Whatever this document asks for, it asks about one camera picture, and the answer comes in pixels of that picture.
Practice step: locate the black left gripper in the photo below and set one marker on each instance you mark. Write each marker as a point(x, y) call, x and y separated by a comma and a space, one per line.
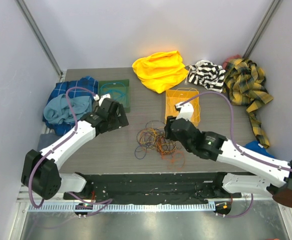
point(121, 119)

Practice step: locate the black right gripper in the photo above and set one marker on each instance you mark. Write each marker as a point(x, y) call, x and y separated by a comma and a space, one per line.
point(169, 133)

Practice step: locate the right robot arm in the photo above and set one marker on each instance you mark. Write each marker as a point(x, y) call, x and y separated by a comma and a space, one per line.
point(266, 175)

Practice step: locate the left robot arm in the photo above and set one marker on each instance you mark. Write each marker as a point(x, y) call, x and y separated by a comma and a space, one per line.
point(41, 168)

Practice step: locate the green plastic bin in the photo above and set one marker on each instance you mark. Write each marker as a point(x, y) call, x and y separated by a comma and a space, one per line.
point(119, 91)

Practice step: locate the yellow plastic bin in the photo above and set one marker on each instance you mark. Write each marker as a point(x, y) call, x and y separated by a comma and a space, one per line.
point(175, 97)

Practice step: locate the yellow cloth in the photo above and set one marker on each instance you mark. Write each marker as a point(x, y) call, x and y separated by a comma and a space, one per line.
point(160, 71)

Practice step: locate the black white striped cloth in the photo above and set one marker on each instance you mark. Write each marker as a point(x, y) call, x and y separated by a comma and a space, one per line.
point(206, 74)

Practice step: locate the blue plaid cloth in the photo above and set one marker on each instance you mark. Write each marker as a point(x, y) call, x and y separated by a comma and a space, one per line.
point(77, 88)

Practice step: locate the light blue cloth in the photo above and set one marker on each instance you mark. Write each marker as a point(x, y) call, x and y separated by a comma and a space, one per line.
point(57, 110)

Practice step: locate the bright blue cloth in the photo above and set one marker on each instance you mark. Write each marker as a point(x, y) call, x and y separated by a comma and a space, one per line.
point(258, 148)

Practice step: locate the yellow black plaid shirt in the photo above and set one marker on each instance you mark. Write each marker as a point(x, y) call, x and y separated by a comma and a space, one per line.
point(244, 84)

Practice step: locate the grey folded cloth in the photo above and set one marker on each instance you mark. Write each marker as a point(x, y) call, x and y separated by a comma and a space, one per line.
point(46, 140)

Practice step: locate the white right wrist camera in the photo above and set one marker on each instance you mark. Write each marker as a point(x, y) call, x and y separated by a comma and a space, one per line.
point(185, 111)

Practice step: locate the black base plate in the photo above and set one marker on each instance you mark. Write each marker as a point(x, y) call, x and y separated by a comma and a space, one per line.
point(155, 188)

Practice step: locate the aluminium frame rail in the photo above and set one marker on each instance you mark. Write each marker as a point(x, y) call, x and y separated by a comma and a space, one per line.
point(58, 204)

